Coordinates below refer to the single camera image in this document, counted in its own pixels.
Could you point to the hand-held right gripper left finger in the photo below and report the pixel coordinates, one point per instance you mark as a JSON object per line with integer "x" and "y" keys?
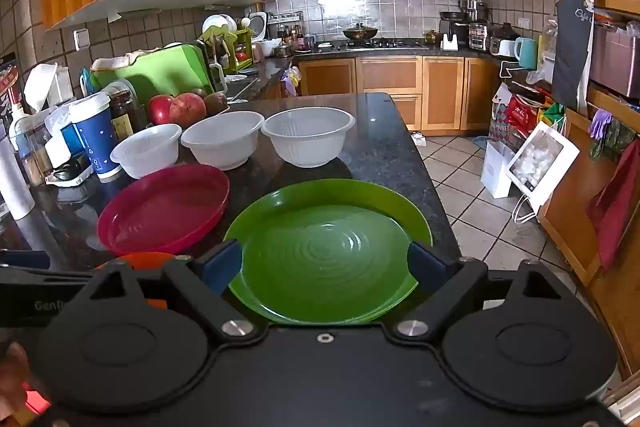
{"x": 222, "y": 264}

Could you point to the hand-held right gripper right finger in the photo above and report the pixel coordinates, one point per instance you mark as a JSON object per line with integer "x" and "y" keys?
{"x": 425, "y": 264}

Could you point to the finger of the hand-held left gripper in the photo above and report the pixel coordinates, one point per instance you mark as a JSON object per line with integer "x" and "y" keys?
{"x": 30, "y": 307}
{"x": 25, "y": 259}

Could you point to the orange plate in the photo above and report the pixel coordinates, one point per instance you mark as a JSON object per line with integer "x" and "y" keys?
{"x": 145, "y": 259}

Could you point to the red plate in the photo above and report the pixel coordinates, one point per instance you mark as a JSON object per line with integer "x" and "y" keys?
{"x": 160, "y": 212}

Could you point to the green plate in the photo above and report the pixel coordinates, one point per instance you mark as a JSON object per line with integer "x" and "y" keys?
{"x": 325, "y": 257}

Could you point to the smooth white bowl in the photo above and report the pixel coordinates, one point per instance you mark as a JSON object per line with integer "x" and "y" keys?
{"x": 222, "y": 142}

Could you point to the small ribbed white bowl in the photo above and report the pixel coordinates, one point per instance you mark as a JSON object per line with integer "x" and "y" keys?
{"x": 145, "y": 152}

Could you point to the wide ribbed white bowl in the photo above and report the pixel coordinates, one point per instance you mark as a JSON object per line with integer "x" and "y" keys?
{"x": 307, "y": 137}

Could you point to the white plates in rack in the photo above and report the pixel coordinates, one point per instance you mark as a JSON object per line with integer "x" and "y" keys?
{"x": 217, "y": 23}

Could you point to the person's left hand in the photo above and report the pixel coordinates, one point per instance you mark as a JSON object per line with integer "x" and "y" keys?
{"x": 11, "y": 377}

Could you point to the white water bottle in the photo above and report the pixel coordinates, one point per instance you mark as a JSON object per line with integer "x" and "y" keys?
{"x": 14, "y": 182}

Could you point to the black and white tray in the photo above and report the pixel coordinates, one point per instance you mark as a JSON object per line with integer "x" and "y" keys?
{"x": 70, "y": 172}

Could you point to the clear spice jar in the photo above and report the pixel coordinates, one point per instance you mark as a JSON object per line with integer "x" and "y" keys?
{"x": 32, "y": 152}

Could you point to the white paper bag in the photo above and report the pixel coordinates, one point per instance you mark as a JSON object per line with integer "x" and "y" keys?
{"x": 495, "y": 172}
{"x": 542, "y": 162}

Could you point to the blue paper cup white lid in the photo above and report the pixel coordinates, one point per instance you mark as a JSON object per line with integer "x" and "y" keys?
{"x": 95, "y": 137}

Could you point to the wooden shelf unit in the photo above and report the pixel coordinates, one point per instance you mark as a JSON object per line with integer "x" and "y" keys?
{"x": 570, "y": 227}

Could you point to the striped red apple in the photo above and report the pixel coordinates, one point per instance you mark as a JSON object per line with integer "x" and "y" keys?
{"x": 187, "y": 109}

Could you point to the brown round fruit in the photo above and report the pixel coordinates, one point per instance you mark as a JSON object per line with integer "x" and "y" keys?
{"x": 216, "y": 103}

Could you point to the dark red apple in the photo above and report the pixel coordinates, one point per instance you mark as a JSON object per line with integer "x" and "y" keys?
{"x": 160, "y": 109}

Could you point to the dark sauce jar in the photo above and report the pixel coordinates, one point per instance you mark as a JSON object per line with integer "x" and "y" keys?
{"x": 121, "y": 117}

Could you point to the wooden base cabinets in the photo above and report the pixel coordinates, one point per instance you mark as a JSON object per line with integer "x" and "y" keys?
{"x": 442, "y": 92}

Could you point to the white tissue container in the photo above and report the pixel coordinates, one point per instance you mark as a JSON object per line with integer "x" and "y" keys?
{"x": 42, "y": 84}

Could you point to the red shopping bag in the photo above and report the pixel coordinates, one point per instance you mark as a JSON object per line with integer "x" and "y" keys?
{"x": 525, "y": 117}

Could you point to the printed snack bag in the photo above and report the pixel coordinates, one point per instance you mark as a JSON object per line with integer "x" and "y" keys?
{"x": 9, "y": 82}

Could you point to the pink and yellow rag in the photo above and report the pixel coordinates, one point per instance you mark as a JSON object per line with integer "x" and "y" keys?
{"x": 291, "y": 79}

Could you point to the red hanging cloth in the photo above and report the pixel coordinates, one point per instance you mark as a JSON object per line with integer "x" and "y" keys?
{"x": 617, "y": 212}

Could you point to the green cutting board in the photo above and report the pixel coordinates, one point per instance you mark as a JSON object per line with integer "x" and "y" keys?
{"x": 170, "y": 67}

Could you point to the green dish rack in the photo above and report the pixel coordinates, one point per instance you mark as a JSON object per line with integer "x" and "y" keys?
{"x": 240, "y": 49}

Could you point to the cream cloth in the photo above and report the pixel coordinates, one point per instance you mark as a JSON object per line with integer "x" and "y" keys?
{"x": 120, "y": 61}

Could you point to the gas stove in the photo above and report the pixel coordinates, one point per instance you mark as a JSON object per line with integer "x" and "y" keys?
{"x": 390, "y": 44}

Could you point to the purple glove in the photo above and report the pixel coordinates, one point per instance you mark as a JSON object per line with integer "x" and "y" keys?
{"x": 600, "y": 122}

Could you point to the green patterned cloth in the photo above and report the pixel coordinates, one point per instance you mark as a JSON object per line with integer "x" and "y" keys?
{"x": 617, "y": 139}

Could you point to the white toaster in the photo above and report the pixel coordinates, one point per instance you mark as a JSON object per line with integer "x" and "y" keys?
{"x": 502, "y": 48}

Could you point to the teal mug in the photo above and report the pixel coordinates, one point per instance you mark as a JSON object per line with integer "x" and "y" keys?
{"x": 527, "y": 54}

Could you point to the wok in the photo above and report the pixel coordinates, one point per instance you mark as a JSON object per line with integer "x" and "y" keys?
{"x": 360, "y": 33}

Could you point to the clear plastic jar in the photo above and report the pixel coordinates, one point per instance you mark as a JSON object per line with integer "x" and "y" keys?
{"x": 548, "y": 39}

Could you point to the dark apron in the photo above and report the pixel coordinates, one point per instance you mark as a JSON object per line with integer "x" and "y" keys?
{"x": 572, "y": 42}

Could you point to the wall outlet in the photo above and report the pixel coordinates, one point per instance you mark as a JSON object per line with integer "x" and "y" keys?
{"x": 82, "y": 39}

